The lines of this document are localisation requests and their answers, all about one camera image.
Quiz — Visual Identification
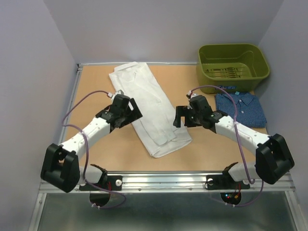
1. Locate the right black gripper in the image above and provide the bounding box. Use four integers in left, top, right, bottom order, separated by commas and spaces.
173, 105, 202, 127

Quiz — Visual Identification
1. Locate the white long sleeve shirt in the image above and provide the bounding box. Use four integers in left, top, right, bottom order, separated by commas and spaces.
109, 62, 192, 158

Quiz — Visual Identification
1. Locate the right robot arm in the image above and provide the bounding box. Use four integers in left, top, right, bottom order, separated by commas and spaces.
173, 106, 295, 188

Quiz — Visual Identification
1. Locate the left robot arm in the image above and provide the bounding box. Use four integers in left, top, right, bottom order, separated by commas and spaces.
40, 94, 142, 193

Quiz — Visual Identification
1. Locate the blue checked folded shirt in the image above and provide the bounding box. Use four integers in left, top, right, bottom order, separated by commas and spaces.
215, 92, 267, 128

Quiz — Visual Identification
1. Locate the green plastic tub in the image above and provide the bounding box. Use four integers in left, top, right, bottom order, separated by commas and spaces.
196, 43, 270, 92

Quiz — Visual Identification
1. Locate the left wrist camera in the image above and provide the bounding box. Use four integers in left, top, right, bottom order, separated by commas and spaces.
111, 94, 130, 110

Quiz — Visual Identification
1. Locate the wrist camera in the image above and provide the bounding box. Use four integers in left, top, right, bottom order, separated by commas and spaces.
111, 94, 130, 110
189, 95, 213, 114

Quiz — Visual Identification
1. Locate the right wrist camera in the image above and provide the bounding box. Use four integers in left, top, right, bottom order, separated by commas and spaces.
189, 95, 213, 114

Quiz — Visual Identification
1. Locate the aluminium side rail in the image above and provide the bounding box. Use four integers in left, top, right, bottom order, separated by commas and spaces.
57, 64, 83, 144

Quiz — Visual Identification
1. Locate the aluminium front rail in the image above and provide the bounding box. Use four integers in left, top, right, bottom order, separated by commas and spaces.
38, 171, 295, 193

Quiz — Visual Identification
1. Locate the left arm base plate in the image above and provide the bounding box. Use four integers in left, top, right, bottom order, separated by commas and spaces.
79, 175, 123, 191

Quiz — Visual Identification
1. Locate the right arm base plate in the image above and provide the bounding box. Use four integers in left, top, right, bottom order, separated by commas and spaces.
205, 174, 250, 190

